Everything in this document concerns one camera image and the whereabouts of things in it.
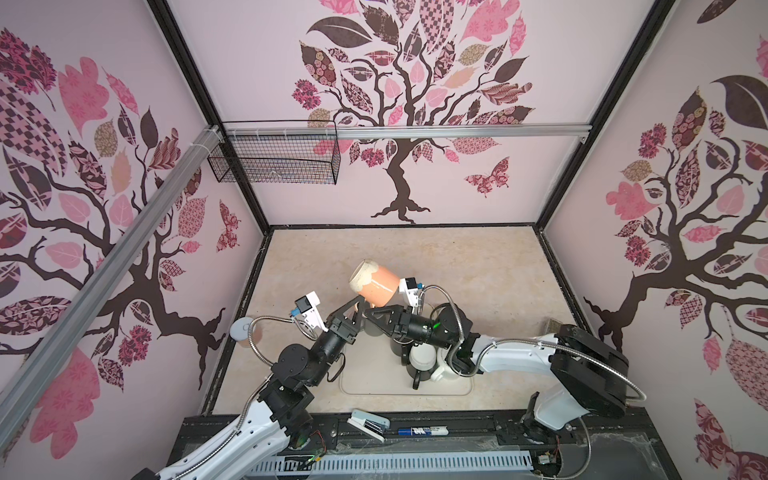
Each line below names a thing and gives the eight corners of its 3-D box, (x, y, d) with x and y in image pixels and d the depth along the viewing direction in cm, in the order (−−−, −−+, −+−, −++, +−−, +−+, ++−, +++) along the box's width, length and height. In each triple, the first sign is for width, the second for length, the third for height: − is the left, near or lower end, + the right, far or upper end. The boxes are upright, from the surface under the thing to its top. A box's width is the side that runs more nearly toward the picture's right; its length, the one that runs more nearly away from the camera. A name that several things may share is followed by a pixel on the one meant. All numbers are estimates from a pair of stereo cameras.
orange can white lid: (234, 347, 90) (225, 339, 85) (242, 325, 95) (234, 316, 90) (258, 347, 90) (251, 339, 85) (265, 325, 95) (258, 316, 90)
